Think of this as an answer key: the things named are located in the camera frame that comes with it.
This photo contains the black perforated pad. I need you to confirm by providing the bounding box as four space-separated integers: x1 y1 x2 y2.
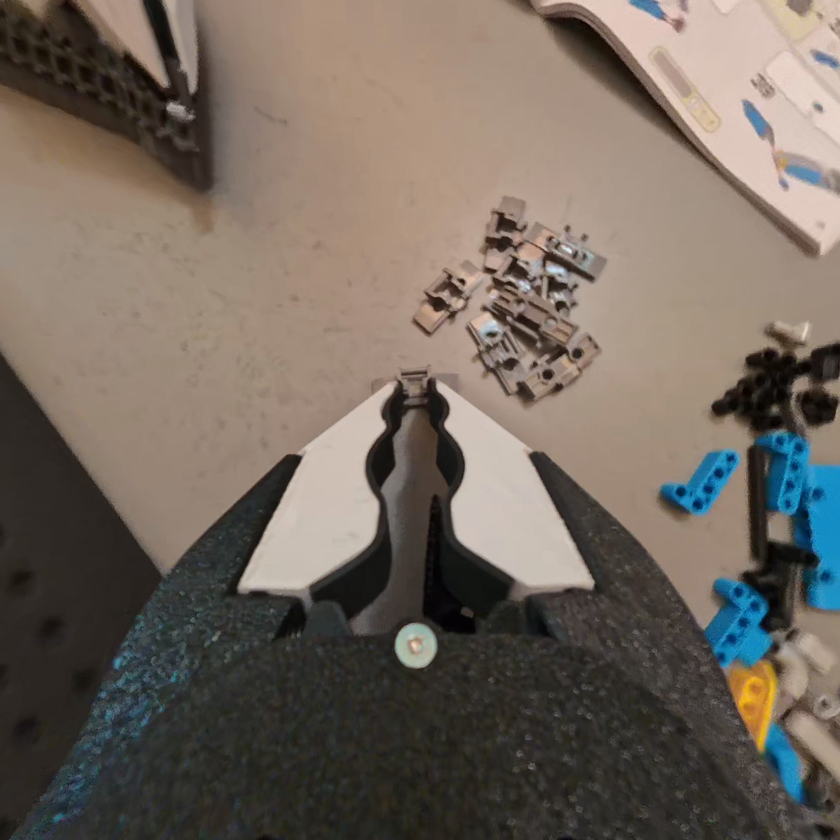
0 351 165 840

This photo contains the pile of small building bricks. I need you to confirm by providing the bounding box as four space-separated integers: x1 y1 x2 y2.
659 318 840 808

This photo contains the pile of grey links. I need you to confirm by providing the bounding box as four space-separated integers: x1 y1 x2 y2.
412 196 608 403

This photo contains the open instruction booklet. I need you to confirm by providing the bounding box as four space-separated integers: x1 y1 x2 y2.
528 0 840 257

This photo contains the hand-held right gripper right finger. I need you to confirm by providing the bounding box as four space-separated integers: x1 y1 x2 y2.
430 381 596 618

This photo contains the grey toy track chain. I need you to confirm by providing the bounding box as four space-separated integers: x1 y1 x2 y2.
0 7 214 193

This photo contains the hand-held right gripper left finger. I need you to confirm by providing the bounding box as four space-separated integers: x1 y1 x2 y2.
236 382 403 618

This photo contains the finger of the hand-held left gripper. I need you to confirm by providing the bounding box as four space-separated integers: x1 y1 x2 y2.
72 0 174 91
161 0 200 96

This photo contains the grey desk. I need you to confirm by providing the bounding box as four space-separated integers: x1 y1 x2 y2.
0 0 840 756

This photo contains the single grey track link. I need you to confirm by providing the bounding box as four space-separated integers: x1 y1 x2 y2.
371 366 460 406

